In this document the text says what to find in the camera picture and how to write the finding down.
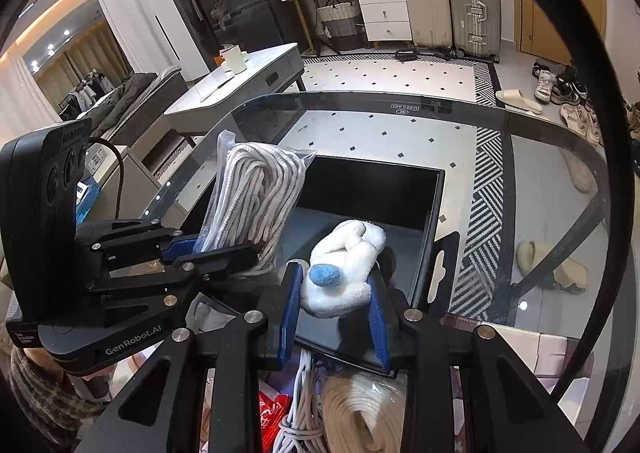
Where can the pile of shoes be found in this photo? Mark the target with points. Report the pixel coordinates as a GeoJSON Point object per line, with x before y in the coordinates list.
{"type": "Point", "coordinates": [565, 88]}

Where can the clothes rack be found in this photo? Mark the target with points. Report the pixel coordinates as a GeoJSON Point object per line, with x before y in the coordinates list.
{"type": "Point", "coordinates": [85, 93]}

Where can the white side cabinet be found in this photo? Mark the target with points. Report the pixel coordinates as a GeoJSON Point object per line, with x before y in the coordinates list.
{"type": "Point", "coordinates": [137, 170]}

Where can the brown curtain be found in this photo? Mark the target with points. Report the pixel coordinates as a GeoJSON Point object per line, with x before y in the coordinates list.
{"type": "Point", "coordinates": [100, 48]}

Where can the black storage box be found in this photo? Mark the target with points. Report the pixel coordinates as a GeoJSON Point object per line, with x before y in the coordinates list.
{"type": "Point", "coordinates": [365, 193]}

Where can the white wardrobe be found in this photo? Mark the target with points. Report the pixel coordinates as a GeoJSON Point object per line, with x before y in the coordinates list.
{"type": "Point", "coordinates": [130, 8]}

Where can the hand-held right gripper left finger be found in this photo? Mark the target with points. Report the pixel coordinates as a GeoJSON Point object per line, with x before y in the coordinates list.
{"type": "Point", "coordinates": [290, 313]}

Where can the woven basket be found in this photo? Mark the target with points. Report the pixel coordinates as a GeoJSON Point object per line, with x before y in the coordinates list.
{"type": "Point", "coordinates": [340, 15]}

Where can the white coffee table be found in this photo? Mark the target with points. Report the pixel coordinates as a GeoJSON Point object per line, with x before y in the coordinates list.
{"type": "Point", "coordinates": [250, 73]}

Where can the person's left forearm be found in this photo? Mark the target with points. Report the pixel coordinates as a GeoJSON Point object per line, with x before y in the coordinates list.
{"type": "Point", "coordinates": [40, 398]}

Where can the white plush toy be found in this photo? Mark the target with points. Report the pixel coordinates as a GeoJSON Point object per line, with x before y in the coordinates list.
{"type": "Point", "coordinates": [345, 258]}

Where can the beige suitcase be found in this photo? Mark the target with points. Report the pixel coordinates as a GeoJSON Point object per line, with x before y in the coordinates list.
{"type": "Point", "coordinates": [425, 3]}

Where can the beige slipper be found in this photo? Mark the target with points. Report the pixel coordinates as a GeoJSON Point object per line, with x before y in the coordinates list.
{"type": "Point", "coordinates": [580, 173]}
{"type": "Point", "coordinates": [520, 100]}
{"type": "Point", "coordinates": [545, 263]}

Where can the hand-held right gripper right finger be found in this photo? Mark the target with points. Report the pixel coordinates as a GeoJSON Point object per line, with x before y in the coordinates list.
{"type": "Point", "coordinates": [378, 328]}

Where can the bed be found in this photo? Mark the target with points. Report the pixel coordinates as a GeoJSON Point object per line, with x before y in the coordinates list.
{"type": "Point", "coordinates": [167, 78]}

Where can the red label plastic packet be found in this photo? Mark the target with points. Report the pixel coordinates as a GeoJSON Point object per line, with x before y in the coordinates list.
{"type": "Point", "coordinates": [272, 418]}

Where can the white cup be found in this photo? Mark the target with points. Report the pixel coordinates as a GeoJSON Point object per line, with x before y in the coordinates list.
{"type": "Point", "coordinates": [234, 62]}

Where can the silver suitcase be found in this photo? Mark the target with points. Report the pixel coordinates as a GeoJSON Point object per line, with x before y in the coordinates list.
{"type": "Point", "coordinates": [472, 8]}

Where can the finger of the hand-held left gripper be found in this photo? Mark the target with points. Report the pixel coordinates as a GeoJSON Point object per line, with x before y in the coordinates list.
{"type": "Point", "coordinates": [185, 247]}
{"type": "Point", "coordinates": [225, 260]}

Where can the black white patterned rug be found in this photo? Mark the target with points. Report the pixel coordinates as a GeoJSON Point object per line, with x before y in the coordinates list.
{"type": "Point", "coordinates": [400, 83]}

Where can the white cardboard box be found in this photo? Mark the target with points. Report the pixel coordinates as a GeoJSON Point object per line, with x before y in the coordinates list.
{"type": "Point", "coordinates": [100, 160]}

